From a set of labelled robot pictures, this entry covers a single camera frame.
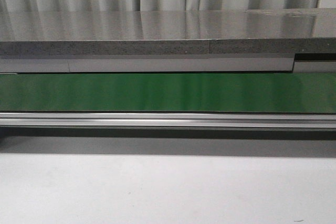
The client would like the grey stone slab table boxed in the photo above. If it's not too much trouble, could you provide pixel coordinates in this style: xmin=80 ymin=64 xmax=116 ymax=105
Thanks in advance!
xmin=1 ymin=8 xmax=335 ymax=56

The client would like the aluminium conveyor front rail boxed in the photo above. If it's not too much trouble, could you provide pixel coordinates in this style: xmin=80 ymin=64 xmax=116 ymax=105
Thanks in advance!
xmin=1 ymin=112 xmax=335 ymax=130

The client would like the grey conveyor rear rail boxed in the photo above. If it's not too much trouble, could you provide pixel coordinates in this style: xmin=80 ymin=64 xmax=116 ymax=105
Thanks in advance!
xmin=1 ymin=53 xmax=335 ymax=73

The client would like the green conveyor belt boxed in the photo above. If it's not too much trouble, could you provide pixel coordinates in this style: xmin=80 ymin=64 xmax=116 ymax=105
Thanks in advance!
xmin=1 ymin=73 xmax=335 ymax=113

